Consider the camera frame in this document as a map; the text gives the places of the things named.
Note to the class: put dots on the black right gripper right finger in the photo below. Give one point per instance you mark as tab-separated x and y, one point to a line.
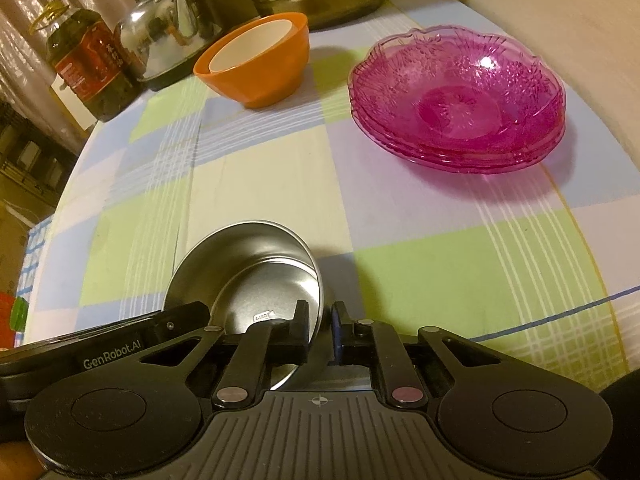
377	346

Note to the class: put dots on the cooking oil bottle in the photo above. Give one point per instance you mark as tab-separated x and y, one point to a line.
83	51

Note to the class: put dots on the pink glass plate floral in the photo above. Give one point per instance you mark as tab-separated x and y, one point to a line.
453	99

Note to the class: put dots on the stainless steel bowl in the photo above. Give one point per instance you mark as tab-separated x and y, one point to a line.
254	271

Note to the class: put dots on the orange plastic bowl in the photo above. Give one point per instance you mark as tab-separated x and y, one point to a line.
260	63

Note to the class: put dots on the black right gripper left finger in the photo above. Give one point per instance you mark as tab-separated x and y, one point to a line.
264	345

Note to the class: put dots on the stainless steel kettle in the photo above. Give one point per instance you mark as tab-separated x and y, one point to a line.
163	39

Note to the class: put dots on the blue white patterned cloth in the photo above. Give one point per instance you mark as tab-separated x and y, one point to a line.
37	237

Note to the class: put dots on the person's right hand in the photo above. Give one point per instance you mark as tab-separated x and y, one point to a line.
18	462

